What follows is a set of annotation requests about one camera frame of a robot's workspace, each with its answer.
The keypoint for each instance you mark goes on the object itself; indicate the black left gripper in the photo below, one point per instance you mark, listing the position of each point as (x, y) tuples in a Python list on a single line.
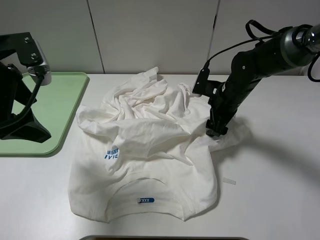
[(17, 120)]

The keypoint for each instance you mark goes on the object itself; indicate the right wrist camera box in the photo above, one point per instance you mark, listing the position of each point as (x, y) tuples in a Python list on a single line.
[(203, 86)]

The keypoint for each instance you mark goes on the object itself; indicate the white tape strip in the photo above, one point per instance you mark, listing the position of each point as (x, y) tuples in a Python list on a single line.
[(229, 181)]

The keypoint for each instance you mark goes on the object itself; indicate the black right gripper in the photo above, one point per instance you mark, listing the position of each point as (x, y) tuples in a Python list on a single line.
[(221, 109)]

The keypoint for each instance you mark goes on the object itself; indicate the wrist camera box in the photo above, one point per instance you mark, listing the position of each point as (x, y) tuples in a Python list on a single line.
[(203, 86), (29, 54)]

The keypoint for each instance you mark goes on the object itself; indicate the white short sleeve t-shirt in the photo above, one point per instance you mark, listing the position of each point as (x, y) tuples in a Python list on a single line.
[(144, 149)]

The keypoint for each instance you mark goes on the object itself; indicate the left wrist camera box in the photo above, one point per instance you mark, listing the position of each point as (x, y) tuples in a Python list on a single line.
[(29, 54)]

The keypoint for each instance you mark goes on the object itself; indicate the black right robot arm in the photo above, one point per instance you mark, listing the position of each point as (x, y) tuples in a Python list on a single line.
[(275, 52)]

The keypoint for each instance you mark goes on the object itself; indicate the green plastic tray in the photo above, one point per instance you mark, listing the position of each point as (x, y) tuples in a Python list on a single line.
[(55, 109)]

